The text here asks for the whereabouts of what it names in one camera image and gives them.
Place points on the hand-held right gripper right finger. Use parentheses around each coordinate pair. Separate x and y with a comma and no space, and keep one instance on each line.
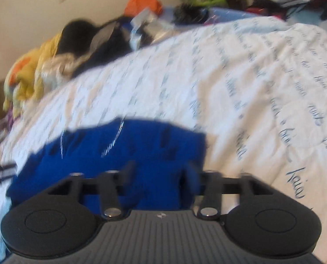
(190,174)

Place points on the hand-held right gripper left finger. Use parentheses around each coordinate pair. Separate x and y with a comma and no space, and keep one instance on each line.
(129,170)

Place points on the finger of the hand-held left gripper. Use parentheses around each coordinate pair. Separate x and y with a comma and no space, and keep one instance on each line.
(2,170)

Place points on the blue fleece garment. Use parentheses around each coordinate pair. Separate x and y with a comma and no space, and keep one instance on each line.
(141,148)

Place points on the purple striped cloth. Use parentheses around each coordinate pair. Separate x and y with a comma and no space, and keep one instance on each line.
(5,128)

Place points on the yellow and orange blanket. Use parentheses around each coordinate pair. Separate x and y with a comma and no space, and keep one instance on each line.
(26,77)

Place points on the white script-printed bedspread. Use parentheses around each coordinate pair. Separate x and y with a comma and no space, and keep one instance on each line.
(235,74)

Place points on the white satin cloth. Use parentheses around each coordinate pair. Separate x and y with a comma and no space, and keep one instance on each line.
(56,67)

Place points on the black garment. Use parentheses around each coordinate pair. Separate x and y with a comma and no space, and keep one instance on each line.
(75,35)

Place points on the silver grey cloth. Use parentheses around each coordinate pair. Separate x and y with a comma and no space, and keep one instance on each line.
(152,26)

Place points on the dark fuzzy cloth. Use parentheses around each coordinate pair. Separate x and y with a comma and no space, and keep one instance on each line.
(189,13)

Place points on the light blue plastic tub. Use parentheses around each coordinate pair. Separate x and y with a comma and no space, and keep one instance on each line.
(224,15)

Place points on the orange cloth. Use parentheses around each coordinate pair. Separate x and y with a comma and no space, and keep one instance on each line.
(144,2)

